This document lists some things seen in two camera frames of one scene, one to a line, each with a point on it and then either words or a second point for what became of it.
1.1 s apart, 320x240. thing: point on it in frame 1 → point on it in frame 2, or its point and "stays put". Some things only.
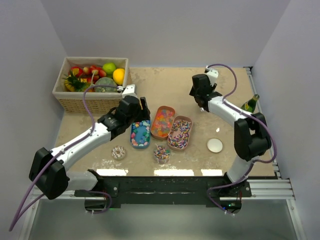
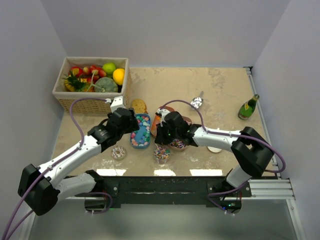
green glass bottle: (250, 105) stays put
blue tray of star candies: (140, 134) stays put
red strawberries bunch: (91, 74) stays put
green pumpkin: (105, 85) stays put
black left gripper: (143, 113) → (133, 124)
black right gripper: (192, 92) → (160, 138)
